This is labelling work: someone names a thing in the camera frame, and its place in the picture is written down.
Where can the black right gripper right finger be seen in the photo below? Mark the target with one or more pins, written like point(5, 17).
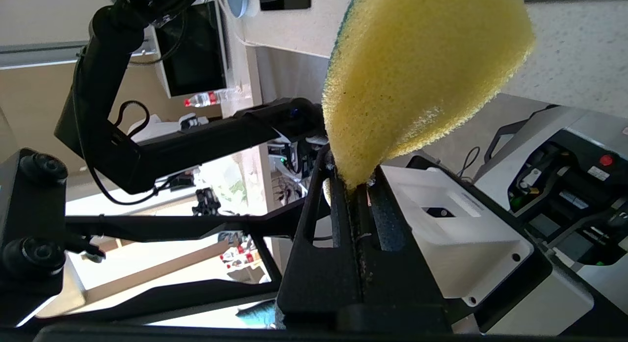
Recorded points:
point(402, 293)

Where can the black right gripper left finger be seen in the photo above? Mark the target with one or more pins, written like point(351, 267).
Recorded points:
point(319, 283)

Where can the yellow green sponge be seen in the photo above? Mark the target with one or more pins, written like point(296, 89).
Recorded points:
point(417, 77)

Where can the teal bowl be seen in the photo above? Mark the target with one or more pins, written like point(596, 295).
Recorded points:
point(238, 1)

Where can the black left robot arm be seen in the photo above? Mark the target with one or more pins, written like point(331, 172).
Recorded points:
point(122, 150)

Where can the white black robot base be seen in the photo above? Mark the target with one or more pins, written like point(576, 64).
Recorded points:
point(564, 185)

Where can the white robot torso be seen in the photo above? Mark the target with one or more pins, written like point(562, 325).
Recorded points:
point(471, 249)

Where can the plastic bottle red cap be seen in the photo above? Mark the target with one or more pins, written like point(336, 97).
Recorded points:
point(235, 256)

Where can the plastic bottle red label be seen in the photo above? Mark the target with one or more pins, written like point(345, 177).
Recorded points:
point(206, 99)

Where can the black screen white frame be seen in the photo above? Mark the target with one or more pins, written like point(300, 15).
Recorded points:
point(194, 52)

